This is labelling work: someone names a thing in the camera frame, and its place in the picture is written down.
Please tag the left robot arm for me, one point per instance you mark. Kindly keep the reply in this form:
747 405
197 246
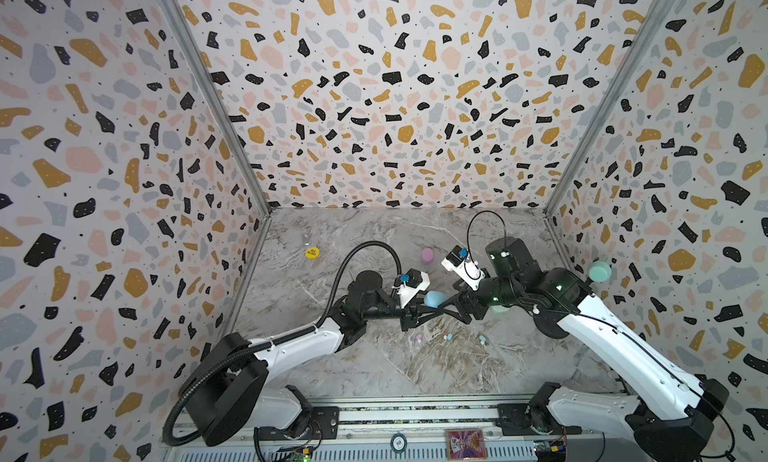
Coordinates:
232 387

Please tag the pink square tag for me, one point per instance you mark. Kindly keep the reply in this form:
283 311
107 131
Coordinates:
466 445

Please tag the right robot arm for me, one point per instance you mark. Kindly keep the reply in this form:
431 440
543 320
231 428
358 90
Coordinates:
670 414

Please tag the pink charging case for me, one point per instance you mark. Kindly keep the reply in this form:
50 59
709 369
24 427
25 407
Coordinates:
427 256

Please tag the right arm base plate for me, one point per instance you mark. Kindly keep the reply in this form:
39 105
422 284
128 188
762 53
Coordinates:
518 419

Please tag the round white badge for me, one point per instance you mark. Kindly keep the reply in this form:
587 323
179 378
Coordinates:
398 443

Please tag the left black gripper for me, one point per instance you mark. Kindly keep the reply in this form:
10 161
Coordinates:
417 321

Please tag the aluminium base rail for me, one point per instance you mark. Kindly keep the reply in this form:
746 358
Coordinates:
367 425

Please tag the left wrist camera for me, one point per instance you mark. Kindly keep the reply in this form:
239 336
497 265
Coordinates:
411 284

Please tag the blue charging case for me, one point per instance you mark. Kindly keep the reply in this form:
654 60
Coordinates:
434 299

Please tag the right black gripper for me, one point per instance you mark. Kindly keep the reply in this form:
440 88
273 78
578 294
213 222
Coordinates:
465 306

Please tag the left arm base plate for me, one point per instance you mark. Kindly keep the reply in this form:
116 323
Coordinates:
320 423

